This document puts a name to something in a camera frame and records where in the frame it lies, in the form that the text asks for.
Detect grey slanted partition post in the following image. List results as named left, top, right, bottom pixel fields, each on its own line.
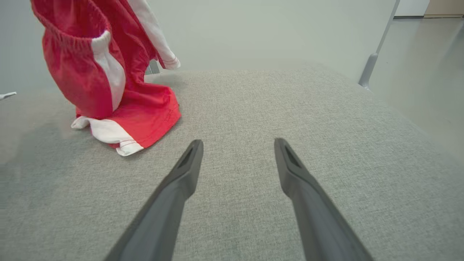
left=358, top=0, right=401, bottom=90

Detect red shorts with white stripes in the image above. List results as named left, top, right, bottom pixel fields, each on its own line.
left=31, top=0, right=182, bottom=157

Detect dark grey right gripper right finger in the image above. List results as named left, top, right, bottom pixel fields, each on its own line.
left=274, top=138, right=374, bottom=261

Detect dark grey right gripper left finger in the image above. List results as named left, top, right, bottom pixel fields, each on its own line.
left=103, top=140, right=204, bottom=261

